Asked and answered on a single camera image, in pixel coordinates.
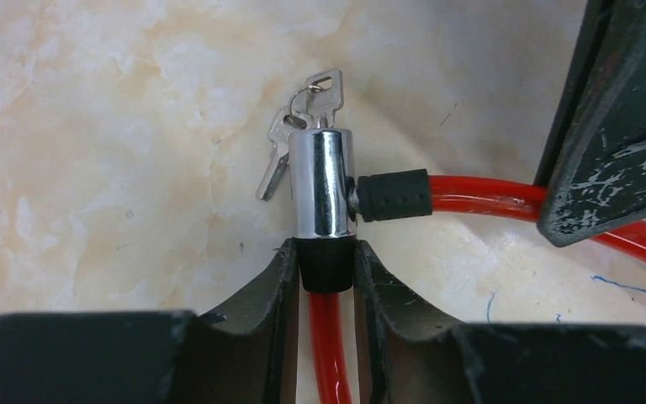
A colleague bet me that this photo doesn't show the silver cable lock keys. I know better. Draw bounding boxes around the silver cable lock keys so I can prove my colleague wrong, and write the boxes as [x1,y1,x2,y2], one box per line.
[256,67,344,201]

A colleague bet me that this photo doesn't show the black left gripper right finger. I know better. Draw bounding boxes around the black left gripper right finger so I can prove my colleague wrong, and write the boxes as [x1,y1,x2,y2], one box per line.
[353,241,646,403]

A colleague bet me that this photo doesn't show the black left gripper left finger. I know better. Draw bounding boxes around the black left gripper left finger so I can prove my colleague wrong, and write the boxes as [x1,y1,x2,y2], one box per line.
[0,240,299,403]

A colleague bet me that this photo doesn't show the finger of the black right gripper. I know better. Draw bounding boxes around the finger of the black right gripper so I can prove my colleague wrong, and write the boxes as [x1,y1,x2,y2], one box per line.
[537,1,646,247]
[533,0,615,187]

